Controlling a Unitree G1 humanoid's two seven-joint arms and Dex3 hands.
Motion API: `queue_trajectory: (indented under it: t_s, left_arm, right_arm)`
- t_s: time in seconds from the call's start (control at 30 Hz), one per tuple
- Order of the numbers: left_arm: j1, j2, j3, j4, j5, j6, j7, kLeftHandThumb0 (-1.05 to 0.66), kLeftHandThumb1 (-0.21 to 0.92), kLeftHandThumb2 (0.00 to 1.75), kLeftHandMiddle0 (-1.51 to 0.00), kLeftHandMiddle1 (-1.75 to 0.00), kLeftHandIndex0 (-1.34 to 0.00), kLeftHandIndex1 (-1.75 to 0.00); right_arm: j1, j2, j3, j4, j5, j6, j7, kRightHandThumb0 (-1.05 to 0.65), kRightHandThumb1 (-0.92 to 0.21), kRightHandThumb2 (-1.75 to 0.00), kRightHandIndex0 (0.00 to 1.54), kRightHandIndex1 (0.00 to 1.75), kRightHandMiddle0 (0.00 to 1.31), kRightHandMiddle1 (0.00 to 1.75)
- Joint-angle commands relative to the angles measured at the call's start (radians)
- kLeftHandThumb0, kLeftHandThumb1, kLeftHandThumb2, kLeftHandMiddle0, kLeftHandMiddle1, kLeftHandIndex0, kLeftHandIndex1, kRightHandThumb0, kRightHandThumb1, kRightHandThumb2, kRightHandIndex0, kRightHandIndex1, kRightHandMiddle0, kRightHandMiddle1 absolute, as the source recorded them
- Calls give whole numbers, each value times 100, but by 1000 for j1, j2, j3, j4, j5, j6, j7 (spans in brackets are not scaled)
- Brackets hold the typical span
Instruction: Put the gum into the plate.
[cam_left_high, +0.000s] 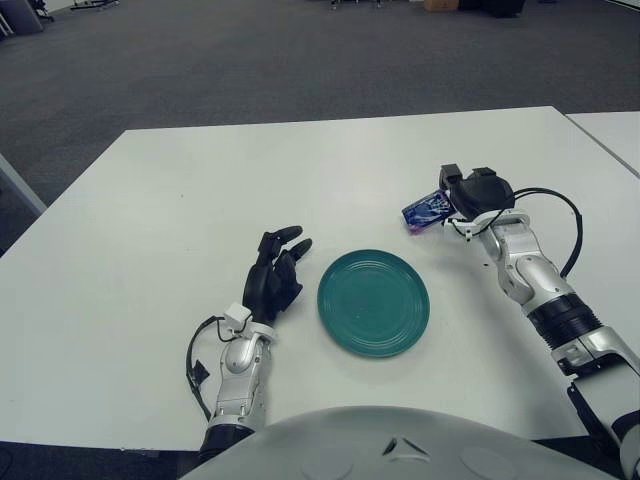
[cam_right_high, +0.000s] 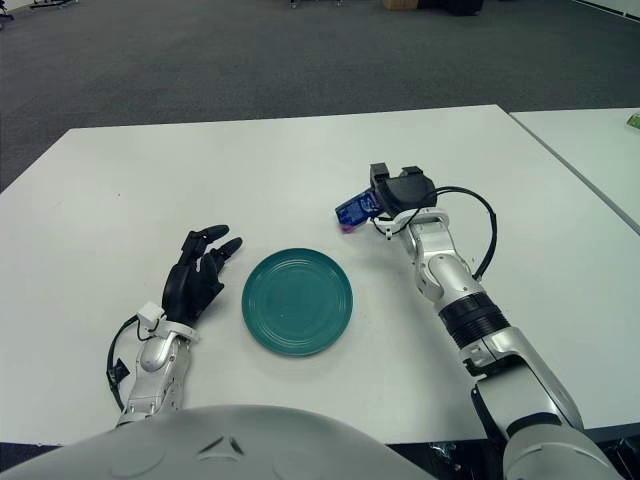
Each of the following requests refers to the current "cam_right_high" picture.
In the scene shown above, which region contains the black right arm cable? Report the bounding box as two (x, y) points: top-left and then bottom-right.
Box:
(394, 185), (499, 281)

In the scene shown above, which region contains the black background case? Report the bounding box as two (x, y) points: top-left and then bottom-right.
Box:
(417, 0), (486, 16)

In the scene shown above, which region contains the white neighbouring table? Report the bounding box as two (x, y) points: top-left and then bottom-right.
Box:
(508, 107), (640, 234)

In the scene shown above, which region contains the teal ribbed plate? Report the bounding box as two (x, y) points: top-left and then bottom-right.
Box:
(241, 248), (354, 357)

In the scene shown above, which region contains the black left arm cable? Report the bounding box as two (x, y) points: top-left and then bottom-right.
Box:
(105, 314), (156, 411)

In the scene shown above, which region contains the grey robot torso shell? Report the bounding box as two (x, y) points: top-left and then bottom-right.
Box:
(0, 403), (396, 480)

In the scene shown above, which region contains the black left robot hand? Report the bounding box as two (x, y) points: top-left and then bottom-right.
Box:
(162, 224), (244, 326)

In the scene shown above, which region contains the blue purple gum pack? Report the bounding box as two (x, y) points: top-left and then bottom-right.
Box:
(333, 188), (384, 235)

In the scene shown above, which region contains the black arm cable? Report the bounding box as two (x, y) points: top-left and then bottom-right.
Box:
(394, 185), (499, 281)
(105, 314), (156, 411)

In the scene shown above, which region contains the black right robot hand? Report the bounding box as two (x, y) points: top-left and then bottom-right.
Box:
(368, 162), (439, 221)

